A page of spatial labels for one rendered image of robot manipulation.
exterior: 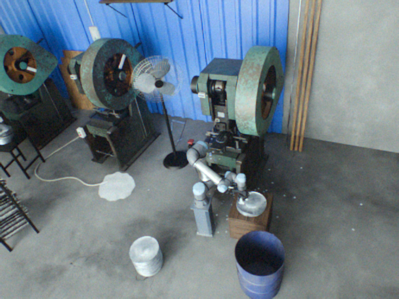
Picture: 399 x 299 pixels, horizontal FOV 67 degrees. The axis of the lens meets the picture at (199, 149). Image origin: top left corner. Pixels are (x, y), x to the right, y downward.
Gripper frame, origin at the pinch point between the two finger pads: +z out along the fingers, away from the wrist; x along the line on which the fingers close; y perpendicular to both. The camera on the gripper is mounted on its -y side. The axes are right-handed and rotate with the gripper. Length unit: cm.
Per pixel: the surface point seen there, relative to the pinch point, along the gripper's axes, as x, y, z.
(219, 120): 47, -58, -45
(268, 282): -43, 55, 20
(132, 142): 23, -208, 30
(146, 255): -85, -51, 30
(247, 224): -2.8, 8.4, 25.4
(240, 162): 37.3, -27.1, -8.5
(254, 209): 10.9, 7.1, 16.7
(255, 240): -15.8, 25.8, 21.2
